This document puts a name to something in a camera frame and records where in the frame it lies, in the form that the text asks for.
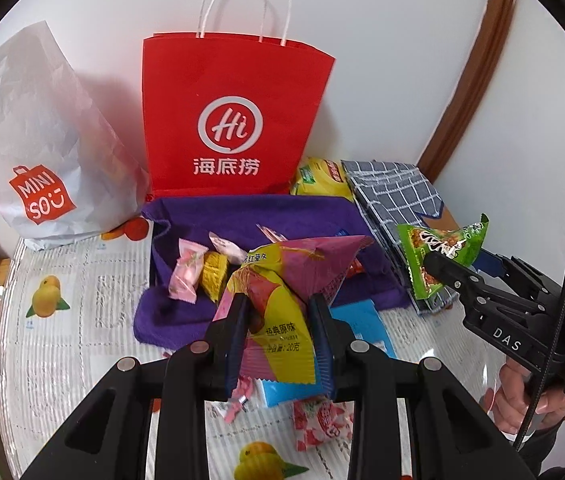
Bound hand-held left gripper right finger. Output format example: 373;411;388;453
308;292;543;480

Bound black braided cable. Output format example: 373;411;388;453
512;237;565;451

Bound person's right hand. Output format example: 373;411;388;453
482;360;565;433

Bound pink white candy packet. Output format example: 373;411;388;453
292;395;355;453

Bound small yellow snack packet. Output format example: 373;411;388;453
200;252;236;303

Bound yellow chip bag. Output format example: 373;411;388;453
289;156;355;197

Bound person's right forearm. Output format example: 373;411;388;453
509;420;565;480

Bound green snack packet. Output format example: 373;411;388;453
396;213;490;301

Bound small pink candy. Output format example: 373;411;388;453
210;375;258;423

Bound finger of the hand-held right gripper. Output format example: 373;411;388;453
423;251;500;311
477;247;550;293

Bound purple towel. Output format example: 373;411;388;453
133;194;410;348

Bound fruit print tablecloth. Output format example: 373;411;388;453
0;210;513;480

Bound grey plaid cloth star patch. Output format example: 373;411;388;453
341;159;458;316

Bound blue packet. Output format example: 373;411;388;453
260;299;395;408

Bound pale pink candy wrapper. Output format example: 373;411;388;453
207;231;246;264
255;224;288;246

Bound white paper bag orange logo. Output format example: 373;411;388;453
0;21;152;251

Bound brown wooden door trim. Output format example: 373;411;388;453
418;0;519;181

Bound red paper bag white handles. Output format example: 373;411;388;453
142;0;335;197

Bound pink and yellow snack packet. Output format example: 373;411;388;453
212;234;374;386

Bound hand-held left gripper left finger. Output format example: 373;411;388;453
21;292;250;480

